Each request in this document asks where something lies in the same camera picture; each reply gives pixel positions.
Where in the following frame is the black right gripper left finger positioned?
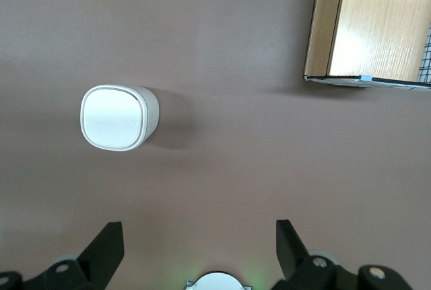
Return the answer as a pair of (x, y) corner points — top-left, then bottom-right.
(0, 221), (125, 290)

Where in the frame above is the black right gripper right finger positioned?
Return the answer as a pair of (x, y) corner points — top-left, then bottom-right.
(272, 219), (415, 290)

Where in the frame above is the white swing lid of trash can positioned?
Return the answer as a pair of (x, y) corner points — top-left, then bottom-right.
(82, 86), (145, 150)

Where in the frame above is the white small trash can body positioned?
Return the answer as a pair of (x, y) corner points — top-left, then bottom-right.
(79, 83), (160, 152)

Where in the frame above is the brown table mat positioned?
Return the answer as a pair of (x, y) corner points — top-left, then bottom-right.
(0, 0), (431, 290)

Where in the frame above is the wooden box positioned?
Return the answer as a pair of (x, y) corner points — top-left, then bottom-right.
(304, 0), (431, 84)

